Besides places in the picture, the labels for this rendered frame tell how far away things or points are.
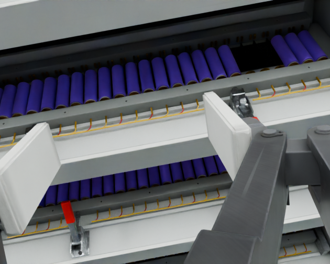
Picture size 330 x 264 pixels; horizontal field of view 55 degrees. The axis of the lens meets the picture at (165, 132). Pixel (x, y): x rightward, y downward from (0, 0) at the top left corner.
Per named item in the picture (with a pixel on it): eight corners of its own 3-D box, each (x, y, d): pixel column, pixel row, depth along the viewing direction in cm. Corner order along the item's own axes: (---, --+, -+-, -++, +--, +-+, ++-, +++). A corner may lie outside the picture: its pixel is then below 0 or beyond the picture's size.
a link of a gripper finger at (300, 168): (267, 161, 11) (350, 145, 11) (230, 119, 16) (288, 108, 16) (270, 197, 12) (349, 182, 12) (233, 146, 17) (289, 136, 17)
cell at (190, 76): (189, 60, 49) (198, 89, 45) (178, 63, 49) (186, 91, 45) (189, 51, 48) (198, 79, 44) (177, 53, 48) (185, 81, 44)
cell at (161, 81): (163, 65, 49) (170, 94, 45) (152, 67, 49) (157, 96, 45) (162, 55, 48) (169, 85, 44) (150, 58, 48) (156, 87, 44)
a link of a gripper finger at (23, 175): (23, 235, 14) (5, 239, 14) (62, 165, 20) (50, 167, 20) (-2, 173, 13) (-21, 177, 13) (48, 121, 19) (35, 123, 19)
